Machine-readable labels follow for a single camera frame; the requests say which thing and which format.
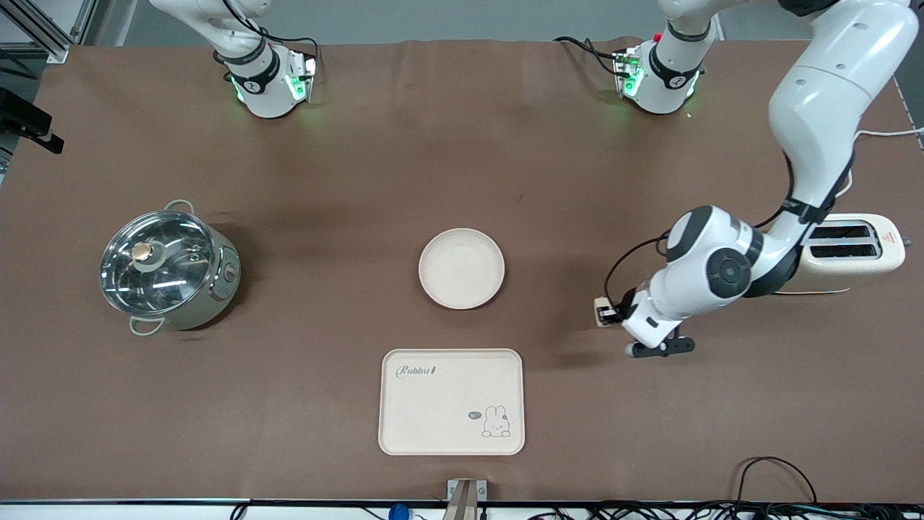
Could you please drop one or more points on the cream two-slot toaster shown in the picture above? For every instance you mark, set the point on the cream two-slot toaster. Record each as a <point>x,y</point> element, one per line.
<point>886,254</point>

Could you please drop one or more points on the metal table edge bracket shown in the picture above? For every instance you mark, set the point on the metal table edge bracket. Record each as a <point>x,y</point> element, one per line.
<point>466,492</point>

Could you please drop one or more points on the cream round plate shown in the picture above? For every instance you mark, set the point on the cream round plate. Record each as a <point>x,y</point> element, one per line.
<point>462,269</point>

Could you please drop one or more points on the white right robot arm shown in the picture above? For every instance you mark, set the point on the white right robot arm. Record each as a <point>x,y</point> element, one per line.
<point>256,83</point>

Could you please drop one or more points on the glass pot lid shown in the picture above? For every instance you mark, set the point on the glass pot lid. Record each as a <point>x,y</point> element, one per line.
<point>162,263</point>

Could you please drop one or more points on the blue round cap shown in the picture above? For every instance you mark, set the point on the blue round cap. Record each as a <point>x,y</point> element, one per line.
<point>398,513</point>

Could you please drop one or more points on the stainless steel electric pot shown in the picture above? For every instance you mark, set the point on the stainless steel electric pot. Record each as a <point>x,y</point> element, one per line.
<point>213,296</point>

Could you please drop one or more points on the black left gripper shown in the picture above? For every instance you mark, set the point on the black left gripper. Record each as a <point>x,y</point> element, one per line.
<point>625,304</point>

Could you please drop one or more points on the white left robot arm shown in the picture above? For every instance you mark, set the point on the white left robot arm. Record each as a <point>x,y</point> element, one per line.
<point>823,94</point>

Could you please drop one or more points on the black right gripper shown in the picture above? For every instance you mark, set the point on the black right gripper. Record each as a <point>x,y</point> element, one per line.
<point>26,115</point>

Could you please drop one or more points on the brown table mat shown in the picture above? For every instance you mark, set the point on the brown table mat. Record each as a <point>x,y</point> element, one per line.
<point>325,217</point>

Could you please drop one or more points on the pale rectangular bun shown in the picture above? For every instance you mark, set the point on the pale rectangular bun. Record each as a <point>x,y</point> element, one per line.
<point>600,303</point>

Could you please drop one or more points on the cream rabbit print tray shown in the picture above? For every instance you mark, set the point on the cream rabbit print tray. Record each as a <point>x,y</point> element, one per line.
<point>447,412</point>

